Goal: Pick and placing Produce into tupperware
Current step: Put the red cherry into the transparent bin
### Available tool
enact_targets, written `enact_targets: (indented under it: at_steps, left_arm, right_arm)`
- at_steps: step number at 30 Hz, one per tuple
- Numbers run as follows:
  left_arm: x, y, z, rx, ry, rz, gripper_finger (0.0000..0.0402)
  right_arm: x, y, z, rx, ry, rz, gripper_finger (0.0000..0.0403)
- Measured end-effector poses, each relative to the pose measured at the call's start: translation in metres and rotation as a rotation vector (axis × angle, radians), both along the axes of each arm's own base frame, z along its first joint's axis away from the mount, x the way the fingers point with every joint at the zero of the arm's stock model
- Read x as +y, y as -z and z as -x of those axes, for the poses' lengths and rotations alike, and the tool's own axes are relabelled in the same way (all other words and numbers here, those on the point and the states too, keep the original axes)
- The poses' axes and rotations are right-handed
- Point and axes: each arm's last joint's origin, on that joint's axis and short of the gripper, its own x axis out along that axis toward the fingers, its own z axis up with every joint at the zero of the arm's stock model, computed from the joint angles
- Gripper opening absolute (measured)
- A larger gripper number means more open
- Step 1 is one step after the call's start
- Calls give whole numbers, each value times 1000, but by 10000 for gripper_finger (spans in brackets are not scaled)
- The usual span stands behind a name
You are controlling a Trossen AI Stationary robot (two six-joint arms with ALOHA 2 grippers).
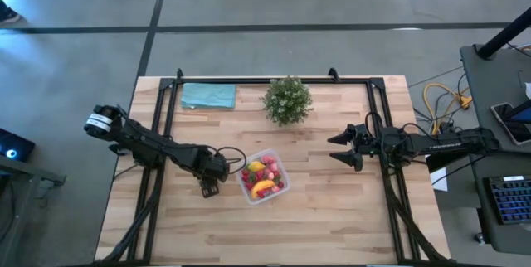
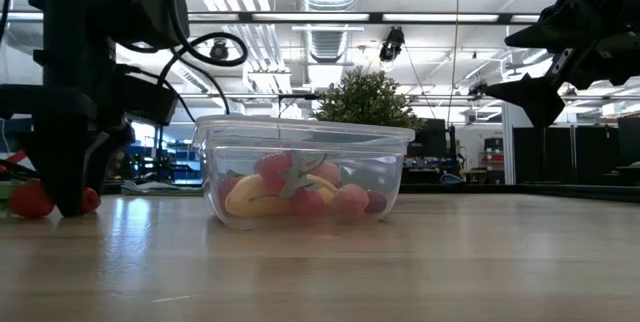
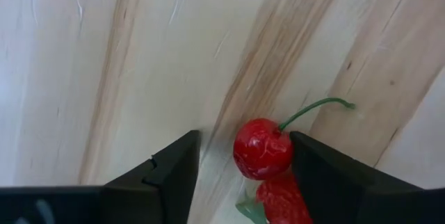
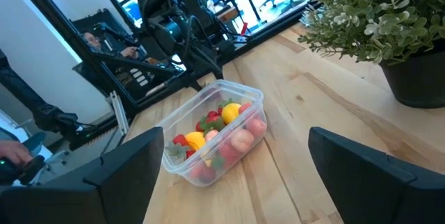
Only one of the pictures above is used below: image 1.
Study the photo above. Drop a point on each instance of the red strawberry green leaves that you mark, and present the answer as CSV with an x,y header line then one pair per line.
x,y
245,173

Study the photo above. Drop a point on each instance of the backlit keyboard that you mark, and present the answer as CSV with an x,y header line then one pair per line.
x,y
512,198

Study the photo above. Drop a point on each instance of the small red toy strawberry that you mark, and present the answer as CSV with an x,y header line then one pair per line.
x,y
249,185

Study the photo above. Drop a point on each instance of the white paper sheet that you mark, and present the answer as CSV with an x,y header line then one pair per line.
x,y
440,180

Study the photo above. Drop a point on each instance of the black pole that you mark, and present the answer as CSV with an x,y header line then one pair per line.
x,y
504,35

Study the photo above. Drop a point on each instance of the clear plastic tupperware container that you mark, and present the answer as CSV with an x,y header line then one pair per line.
x,y
284,192

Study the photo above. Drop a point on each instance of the pink toy peach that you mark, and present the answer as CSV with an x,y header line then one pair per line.
x,y
274,167
267,159

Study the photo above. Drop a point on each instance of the grey metal cart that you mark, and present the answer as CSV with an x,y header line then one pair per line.
x,y
25,171

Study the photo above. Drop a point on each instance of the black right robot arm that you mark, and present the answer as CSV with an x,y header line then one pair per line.
x,y
448,144

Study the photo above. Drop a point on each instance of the black table frame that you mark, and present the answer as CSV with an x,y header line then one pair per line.
x,y
274,81

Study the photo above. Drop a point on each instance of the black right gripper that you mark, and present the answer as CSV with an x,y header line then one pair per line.
x,y
365,144

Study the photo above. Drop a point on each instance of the green plant in black pot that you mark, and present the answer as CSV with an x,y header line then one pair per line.
x,y
287,101

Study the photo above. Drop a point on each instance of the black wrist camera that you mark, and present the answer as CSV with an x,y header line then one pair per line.
x,y
390,142
222,167

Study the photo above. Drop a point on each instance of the black device blue light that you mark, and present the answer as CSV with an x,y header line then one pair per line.
x,y
14,147

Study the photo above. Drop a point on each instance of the yellow toy lemon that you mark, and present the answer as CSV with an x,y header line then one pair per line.
x,y
256,166

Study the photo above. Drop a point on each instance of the person's shoe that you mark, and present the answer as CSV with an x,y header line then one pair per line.
x,y
7,12

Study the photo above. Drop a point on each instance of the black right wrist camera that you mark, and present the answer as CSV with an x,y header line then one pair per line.
x,y
390,142

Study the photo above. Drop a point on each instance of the folded teal cloth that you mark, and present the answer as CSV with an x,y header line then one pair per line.
x,y
208,95

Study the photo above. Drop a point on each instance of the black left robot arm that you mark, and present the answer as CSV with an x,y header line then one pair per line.
x,y
145,144

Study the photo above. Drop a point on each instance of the grey desk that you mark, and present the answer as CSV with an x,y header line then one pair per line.
x,y
493,84

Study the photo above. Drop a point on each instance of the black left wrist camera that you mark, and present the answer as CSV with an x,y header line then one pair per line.
x,y
222,167

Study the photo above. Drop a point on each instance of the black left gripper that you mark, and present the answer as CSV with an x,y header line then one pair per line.
x,y
206,167

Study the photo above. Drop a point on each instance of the dark tablet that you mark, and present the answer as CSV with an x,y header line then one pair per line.
x,y
510,124

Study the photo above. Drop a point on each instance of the yellow toy banana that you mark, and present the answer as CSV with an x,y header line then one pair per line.
x,y
262,187

